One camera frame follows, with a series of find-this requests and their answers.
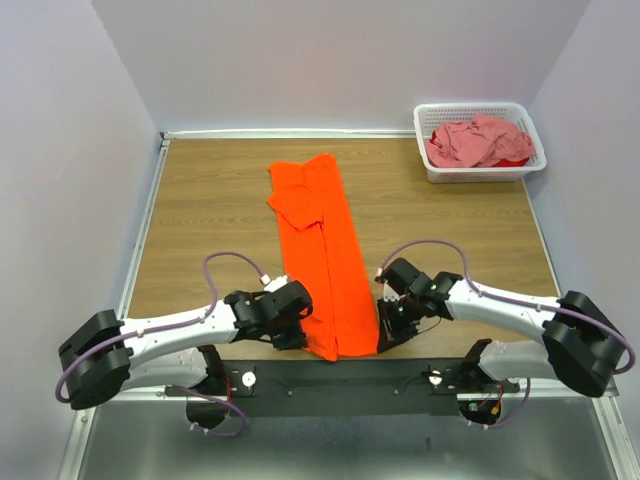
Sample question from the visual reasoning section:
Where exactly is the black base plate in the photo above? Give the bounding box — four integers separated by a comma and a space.
186, 358, 520, 428

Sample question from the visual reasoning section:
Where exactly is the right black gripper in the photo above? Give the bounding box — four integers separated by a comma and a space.
376, 292, 423, 351

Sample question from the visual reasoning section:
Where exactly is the white plastic basket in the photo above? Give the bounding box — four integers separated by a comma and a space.
414, 102, 547, 183

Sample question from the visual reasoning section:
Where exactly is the aluminium front rail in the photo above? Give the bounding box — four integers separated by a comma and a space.
79, 355, 621, 403

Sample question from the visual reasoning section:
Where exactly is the pink t shirt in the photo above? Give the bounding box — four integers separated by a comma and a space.
425, 114, 536, 169

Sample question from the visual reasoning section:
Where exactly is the orange t shirt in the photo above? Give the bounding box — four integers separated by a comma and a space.
267, 154, 379, 361

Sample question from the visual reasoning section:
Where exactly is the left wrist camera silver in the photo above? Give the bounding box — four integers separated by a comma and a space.
260, 274, 290, 292

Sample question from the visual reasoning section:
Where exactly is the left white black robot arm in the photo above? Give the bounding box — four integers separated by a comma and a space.
54, 276, 313, 410

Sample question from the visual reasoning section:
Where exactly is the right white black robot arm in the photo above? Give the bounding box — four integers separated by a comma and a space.
375, 258, 625, 398

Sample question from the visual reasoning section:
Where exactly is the red t shirt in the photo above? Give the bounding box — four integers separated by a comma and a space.
492, 158, 529, 168

